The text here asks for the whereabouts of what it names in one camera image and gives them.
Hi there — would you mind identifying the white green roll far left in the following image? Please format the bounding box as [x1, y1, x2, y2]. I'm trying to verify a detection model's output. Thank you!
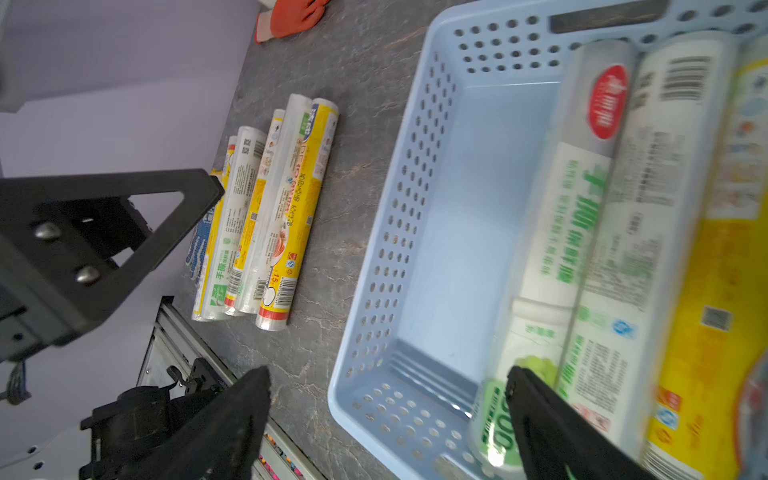
[200, 126, 266, 321]

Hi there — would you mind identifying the red rubber glove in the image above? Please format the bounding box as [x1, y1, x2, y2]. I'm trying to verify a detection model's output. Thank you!
[254, 0, 329, 44]

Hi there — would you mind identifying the clear silver plastic wrap roll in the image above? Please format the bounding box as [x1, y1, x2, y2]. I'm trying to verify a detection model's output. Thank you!
[557, 30, 739, 459]

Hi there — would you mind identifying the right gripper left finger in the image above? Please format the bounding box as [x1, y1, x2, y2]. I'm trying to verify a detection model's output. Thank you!
[123, 366, 271, 479]

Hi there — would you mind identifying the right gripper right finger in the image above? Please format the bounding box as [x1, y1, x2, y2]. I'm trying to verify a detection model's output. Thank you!
[505, 366, 654, 480]

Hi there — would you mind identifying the yellow red plastic wrap roll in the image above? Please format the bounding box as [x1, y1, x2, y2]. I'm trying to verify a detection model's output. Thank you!
[256, 98, 339, 331]

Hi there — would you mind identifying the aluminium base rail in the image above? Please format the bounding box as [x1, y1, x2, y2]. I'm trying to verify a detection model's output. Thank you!
[137, 297, 324, 479]

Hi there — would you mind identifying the yellow wrap roll far left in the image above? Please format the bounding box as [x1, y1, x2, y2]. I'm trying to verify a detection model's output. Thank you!
[225, 109, 286, 317]

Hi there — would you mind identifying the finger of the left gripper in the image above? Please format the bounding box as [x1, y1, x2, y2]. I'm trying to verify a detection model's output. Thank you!
[1, 169, 224, 360]

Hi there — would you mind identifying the light blue plastic basket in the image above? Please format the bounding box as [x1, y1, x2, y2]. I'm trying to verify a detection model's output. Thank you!
[328, 1, 767, 479]

